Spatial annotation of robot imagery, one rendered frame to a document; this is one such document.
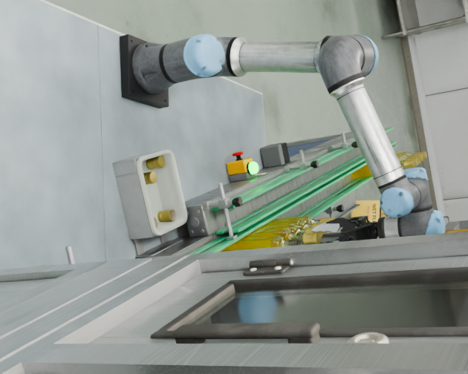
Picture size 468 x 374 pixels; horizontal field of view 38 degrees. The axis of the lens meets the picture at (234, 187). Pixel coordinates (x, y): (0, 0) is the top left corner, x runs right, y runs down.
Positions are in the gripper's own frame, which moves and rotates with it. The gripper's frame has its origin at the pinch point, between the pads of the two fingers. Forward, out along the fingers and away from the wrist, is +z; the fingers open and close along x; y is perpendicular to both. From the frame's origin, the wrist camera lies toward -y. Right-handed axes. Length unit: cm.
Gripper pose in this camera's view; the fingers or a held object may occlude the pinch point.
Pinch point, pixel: (316, 237)
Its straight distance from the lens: 194.4
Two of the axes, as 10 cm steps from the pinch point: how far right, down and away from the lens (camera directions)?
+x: -2.0, -9.7, -1.0
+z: -8.6, 1.2, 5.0
